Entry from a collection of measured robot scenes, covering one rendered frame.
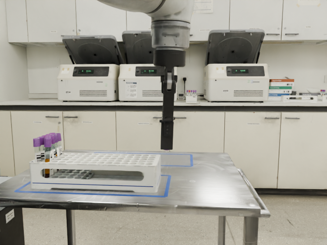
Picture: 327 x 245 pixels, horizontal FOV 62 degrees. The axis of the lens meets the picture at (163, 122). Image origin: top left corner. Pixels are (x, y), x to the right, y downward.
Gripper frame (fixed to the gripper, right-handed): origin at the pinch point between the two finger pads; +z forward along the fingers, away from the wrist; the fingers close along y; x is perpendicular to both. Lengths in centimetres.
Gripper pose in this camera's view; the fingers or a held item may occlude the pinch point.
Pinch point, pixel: (167, 134)
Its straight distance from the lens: 68.0
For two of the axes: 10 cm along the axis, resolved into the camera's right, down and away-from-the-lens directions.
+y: 0.1, 2.0, -9.8
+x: 10.0, 0.3, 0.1
